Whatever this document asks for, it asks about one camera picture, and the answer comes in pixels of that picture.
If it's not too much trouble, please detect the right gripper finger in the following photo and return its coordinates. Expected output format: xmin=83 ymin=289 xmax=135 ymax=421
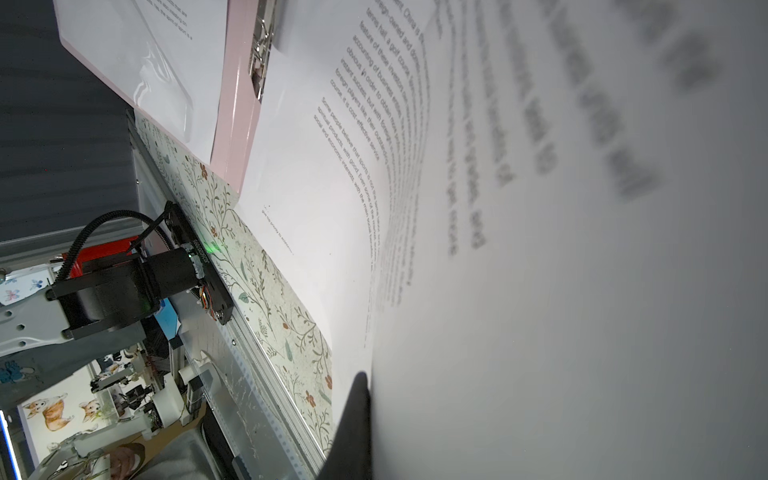
xmin=317 ymin=371 xmax=373 ymax=480

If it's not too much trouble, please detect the printed sheet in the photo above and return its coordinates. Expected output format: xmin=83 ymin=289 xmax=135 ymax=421
xmin=238 ymin=1 xmax=436 ymax=413
xmin=54 ymin=0 xmax=228 ymax=163
xmin=372 ymin=1 xmax=767 ymax=479

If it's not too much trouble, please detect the pink paper folder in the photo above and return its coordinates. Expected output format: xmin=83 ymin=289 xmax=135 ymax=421
xmin=52 ymin=0 xmax=283 ymax=194

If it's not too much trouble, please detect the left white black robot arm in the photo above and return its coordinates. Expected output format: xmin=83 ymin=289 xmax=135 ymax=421
xmin=1 ymin=248 xmax=204 ymax=409

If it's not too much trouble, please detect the metal folder clip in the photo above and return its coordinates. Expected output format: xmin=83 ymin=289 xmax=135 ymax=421
xmin=248 ymin=0 xmax=279 ymax=102

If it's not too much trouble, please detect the aluminium front rail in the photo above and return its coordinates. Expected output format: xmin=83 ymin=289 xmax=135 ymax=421
xmin=134 ymin=139 xmax=325 ymax=479

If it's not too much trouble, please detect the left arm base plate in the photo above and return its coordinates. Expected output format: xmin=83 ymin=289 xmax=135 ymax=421
xmin=163 ymin=201 xmax=235 ymax=325

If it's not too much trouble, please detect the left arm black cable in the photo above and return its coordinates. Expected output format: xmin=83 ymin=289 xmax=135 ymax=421
xmin=53 ymin=208 xmax=175 ymax=283

